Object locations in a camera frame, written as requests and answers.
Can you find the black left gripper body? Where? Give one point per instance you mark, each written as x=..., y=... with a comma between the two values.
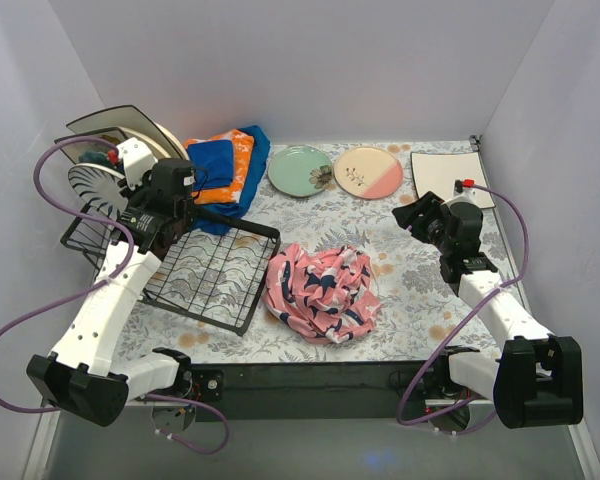
x=131, y=201

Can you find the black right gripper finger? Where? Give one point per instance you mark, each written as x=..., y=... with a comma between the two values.
x=428, y=202
x=409, y=217

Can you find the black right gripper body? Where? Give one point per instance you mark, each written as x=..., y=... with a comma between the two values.
x=415, y=220

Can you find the white square black-rimmed plate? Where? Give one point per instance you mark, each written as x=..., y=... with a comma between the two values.
x=438, y=172

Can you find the cream and pink plate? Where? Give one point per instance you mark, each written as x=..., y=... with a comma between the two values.
x=368, y=172

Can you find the blue striped white plate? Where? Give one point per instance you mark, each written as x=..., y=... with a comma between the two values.
x=99, y=187

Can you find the mint green flower plate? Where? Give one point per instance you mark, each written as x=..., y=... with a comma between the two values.
x=300, y=171

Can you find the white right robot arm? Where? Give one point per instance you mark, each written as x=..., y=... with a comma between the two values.
x=537, y=379

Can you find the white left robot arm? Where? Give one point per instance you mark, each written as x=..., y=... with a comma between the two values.
x=79, y=375

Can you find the cream round plate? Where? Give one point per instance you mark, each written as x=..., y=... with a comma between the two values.
x=174, y=141

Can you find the blue and orange cloth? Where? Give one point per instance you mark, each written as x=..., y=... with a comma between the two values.
x=229, y=168

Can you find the teal round plate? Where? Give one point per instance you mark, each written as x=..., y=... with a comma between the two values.
x=97, y=157

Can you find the floral table mat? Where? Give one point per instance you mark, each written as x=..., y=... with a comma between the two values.
x=418, y=310

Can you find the rear white square plate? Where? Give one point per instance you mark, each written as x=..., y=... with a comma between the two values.
x=122, y=116

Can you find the pink navy patterned shorts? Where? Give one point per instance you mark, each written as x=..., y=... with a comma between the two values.
x=325, y=297

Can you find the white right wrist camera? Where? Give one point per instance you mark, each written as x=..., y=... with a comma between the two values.
x=464, y=192

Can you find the black wire dish rack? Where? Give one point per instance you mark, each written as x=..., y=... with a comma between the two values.
x=193, y=263

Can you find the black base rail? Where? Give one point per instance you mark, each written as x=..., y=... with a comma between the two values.
x=301, y=391

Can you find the aluminium frame rail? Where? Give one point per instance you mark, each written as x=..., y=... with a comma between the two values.
x=156, y=442

